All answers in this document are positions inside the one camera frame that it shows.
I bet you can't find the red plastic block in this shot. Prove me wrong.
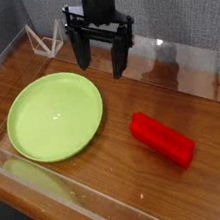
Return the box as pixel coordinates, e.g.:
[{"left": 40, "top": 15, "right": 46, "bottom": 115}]
[{"left": 129, "top": 112, "right": 196, "bottom": 169}]

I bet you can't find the clear acrylic corner bracket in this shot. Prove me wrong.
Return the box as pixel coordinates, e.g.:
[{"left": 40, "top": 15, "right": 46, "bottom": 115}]
[{"left": 25, "top": 20, "right": 64, "bottom": 58}]

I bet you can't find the green plate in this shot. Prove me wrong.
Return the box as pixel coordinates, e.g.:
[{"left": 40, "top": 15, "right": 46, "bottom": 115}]
[{"left": 7, "top": 72, "right": 103, "bottom": 163}]

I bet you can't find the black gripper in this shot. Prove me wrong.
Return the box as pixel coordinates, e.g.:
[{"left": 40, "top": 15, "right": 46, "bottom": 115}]
[{"left": 62, "top": 0, "right": 134, "bottom": 79}]

